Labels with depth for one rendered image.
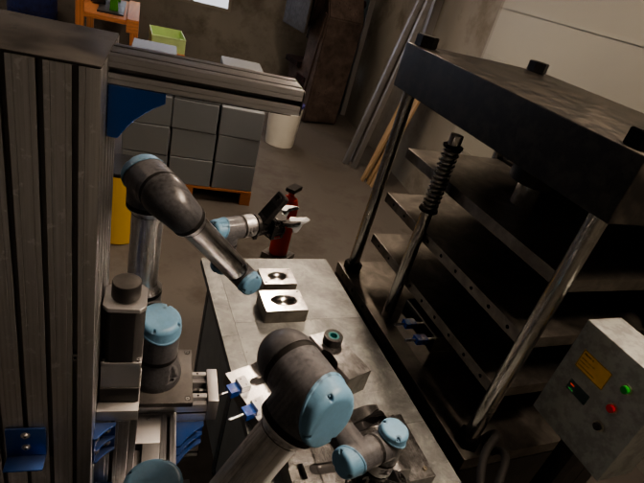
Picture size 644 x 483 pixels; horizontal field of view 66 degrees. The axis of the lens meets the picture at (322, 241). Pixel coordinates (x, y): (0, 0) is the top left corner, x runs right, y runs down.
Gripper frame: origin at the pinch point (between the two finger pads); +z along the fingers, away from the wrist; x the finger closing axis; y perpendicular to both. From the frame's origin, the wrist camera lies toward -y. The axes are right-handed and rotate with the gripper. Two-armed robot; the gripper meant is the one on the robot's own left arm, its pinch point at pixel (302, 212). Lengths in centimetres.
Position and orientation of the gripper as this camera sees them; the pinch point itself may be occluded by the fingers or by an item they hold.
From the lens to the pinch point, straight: 175.4
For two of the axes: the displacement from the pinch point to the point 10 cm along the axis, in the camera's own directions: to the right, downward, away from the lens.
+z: 7.5, -1.5, 6.5
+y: -3.2, 7.7, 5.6
